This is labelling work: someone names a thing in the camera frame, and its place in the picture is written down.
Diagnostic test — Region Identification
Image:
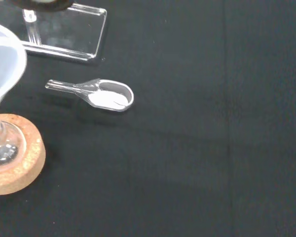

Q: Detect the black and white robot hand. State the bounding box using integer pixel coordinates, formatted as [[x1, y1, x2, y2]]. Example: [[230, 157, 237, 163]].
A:
[[8, 0, 74, 12]]

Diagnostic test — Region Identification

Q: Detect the clear acrylic funnel stand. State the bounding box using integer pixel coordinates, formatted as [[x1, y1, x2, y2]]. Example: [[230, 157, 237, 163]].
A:
[[19, 2, 108, 61]]

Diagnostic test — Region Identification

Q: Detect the translucent white plastic funnel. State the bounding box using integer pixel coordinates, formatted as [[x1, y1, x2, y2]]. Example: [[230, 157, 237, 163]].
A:
[[0, 21, 28, 152]]

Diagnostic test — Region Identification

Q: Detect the clear round-bottom flask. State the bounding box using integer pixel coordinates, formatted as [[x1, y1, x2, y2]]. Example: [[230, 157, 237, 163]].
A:
[[0, 108, 28, 171]]

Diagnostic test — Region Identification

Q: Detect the black bench cloth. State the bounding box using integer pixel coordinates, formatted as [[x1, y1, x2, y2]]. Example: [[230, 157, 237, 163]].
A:
[[0, 0, 296, 237]]

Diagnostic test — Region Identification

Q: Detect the round cork ring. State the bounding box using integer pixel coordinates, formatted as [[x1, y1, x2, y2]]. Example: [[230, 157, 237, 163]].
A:
[[0, 113, 46, 196]]

